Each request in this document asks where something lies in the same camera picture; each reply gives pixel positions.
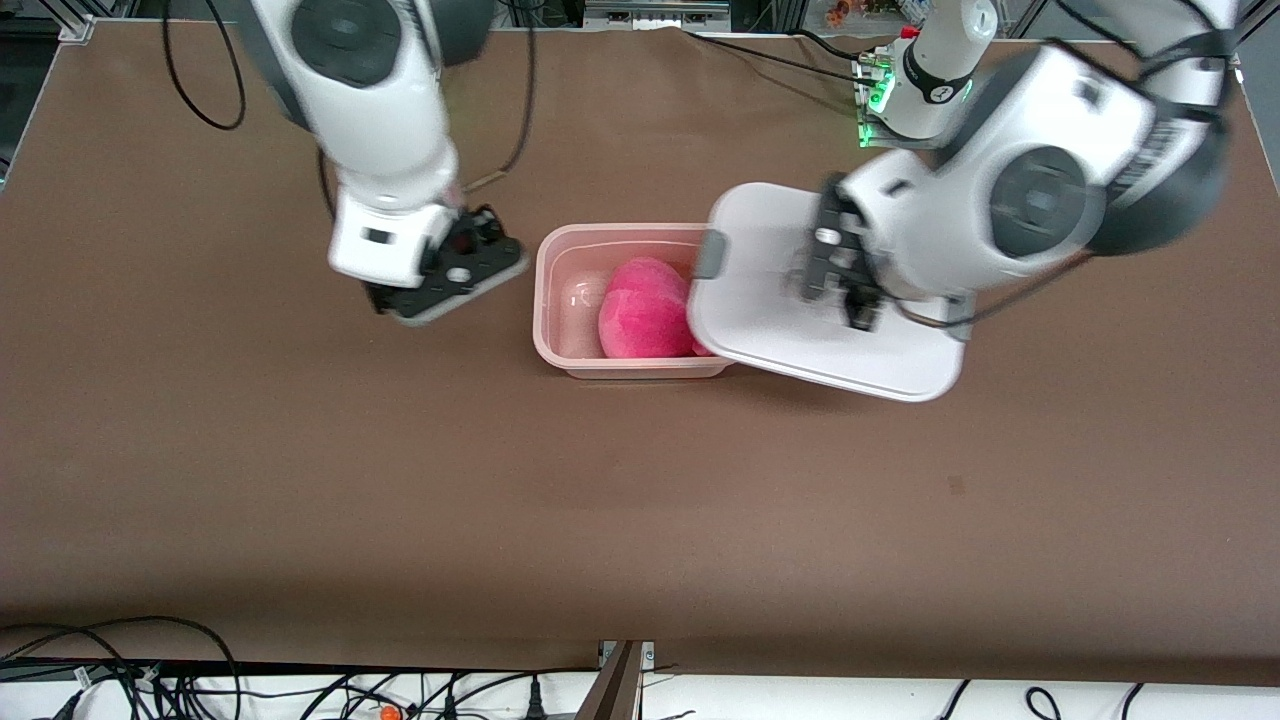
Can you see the pink plush toy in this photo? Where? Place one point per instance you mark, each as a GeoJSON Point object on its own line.
{"type": "Point", "coordinates": [645, 310]}

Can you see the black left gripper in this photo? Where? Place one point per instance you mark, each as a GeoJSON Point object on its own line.
{"type": "Point", "coordinates": [858, 297]}

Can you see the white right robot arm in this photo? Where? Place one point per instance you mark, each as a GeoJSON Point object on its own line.
{"type": "Point", "coordinates": [385, 130]}

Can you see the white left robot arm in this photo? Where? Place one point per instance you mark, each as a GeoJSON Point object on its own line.
{"type": "Point", "coordinates": [1040, 200]}

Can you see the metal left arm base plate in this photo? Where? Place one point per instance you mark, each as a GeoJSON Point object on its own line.
{"type": "Point", "coordinates": [872, 125]}

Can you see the aluminium profile post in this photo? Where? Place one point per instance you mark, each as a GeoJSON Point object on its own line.
{"type": "Point", "coordinates": [615, 690]}

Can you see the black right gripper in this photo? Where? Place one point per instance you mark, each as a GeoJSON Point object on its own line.
{"type": "Point", "coordinates": [486, 226]}

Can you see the grey metal rail piece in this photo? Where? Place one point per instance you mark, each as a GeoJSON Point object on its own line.
{"type": "Point", "coordinates": [655, 12]}

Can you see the pink translucent plastic box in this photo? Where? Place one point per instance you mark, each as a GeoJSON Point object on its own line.
{"type": "Point", "coordinates": [570, 300]}

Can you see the black power plug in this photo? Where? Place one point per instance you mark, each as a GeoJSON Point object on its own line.
{"type": "Point", "coordinates": [536, 702]}

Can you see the white box lid grey latches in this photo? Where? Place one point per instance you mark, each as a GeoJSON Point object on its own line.
{"type": "Point", "coordinates": [780, 330]}

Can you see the aluminium corner bracket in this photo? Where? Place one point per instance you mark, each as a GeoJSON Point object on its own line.
{"type": "Point", "coordinates": [75, 30]}

